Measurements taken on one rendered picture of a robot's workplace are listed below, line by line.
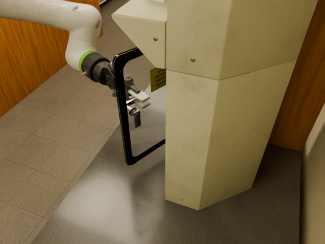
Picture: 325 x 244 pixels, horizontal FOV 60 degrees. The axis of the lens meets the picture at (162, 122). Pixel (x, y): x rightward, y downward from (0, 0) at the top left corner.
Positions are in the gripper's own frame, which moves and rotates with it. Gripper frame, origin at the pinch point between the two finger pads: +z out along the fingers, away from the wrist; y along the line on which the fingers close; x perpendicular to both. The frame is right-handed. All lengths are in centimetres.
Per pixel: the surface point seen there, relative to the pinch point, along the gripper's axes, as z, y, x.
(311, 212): 53, -25, 23
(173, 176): 21.9, -13.2, -5.7
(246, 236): 44, -26, 2
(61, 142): -125, -120, 8
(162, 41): 18.8, 27.1, -7.3
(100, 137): -107, -120, 35
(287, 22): 33.6, 30.4, 11.0
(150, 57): 16.5, 23.3, -8.5
